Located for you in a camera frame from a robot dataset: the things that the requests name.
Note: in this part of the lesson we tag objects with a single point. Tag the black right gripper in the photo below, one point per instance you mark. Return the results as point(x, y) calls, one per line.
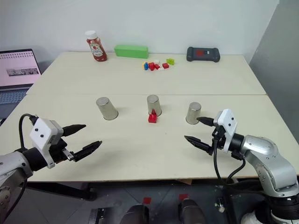
point(219, 137)

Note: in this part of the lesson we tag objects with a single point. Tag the white round object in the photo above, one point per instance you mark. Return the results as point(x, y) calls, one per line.
point(252, 218)

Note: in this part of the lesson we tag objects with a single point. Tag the red ketchup bottle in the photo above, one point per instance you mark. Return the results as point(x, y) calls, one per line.
point(97, 50)

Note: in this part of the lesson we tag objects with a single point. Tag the steel cup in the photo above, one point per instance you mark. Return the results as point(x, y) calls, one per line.
point(107, 109)
point(154, 103)
point(193, 113)

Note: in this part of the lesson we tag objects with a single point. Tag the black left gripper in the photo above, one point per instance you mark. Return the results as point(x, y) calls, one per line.
point(57, 151)

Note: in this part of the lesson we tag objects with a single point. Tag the red toy brick stack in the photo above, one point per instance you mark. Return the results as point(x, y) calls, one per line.
point(153, 117)

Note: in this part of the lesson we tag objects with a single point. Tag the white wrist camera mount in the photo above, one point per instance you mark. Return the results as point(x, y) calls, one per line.
point(43, 135)
point(227, 121)

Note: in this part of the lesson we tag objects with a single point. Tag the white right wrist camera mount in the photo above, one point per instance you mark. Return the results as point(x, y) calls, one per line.
point(227, 121)

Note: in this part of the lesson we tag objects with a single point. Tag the black table frame bar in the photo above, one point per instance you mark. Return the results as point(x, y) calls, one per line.
point(60, 190)

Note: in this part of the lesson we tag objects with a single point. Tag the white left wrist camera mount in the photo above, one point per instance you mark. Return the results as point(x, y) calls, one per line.
point(43, 135)

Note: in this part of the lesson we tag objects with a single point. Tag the blue and yellow toy brick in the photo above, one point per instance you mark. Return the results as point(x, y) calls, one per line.
point(145, 66)

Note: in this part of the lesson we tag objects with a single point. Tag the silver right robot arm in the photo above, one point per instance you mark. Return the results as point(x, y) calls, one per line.
point(268, 158)

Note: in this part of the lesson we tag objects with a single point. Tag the green toy brick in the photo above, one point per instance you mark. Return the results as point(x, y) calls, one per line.
point(170, 61)

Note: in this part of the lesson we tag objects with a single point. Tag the black handheld controller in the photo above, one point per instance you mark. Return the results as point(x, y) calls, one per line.
point(203, 54)

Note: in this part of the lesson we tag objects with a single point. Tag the green rectangular box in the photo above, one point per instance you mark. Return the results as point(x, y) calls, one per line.
point(130, 51)

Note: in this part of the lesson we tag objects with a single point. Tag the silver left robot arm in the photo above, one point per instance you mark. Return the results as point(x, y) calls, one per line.
point(14, 165)

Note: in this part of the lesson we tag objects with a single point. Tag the open laptop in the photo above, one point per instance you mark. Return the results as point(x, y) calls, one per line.
point(16, 74)

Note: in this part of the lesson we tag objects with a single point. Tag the dark rounded shape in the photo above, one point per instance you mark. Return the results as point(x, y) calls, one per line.
point(136, 214)
point(191, 212)

